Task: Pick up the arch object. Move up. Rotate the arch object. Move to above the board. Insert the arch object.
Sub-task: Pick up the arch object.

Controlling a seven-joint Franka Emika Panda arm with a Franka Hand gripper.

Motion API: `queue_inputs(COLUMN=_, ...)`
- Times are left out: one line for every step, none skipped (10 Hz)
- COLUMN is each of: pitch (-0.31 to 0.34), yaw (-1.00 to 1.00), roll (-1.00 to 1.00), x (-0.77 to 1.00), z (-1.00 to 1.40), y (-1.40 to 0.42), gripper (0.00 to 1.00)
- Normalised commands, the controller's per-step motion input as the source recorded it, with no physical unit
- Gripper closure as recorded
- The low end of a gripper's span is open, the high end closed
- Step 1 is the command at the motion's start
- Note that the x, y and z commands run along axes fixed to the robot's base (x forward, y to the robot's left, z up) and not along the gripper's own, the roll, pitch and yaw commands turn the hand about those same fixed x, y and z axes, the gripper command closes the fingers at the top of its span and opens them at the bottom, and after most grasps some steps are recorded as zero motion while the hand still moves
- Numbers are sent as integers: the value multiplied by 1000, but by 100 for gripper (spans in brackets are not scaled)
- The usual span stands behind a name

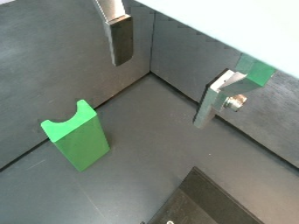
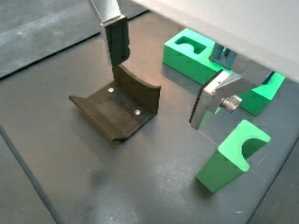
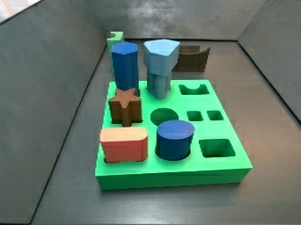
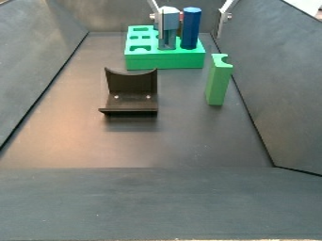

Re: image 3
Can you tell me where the dark blue cylinder block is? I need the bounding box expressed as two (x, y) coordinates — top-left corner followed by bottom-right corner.
(155, 120), (195, 161)

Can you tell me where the black curved holder stand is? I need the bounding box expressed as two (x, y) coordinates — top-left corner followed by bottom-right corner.
(172, 46), (210, 72)

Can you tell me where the green shape sorter board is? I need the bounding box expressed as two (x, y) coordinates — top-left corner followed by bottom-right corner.
(95, 80), (253, 190)

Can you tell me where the dark blue hexagonal prism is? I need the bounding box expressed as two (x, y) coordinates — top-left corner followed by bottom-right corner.
(111, 42), (140, 96)

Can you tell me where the light blue pentagonal block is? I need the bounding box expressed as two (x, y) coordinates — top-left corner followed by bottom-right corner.
(143, 39), (179, 98)

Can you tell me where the red rounded block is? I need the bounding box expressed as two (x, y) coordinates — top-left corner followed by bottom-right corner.
(100, 127), (148, 163)

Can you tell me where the green arch block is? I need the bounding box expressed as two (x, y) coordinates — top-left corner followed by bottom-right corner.
(107, 31), (123, 74)

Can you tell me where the brown star block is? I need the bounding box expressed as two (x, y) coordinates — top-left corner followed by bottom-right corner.
(108, 88), (142, 127)

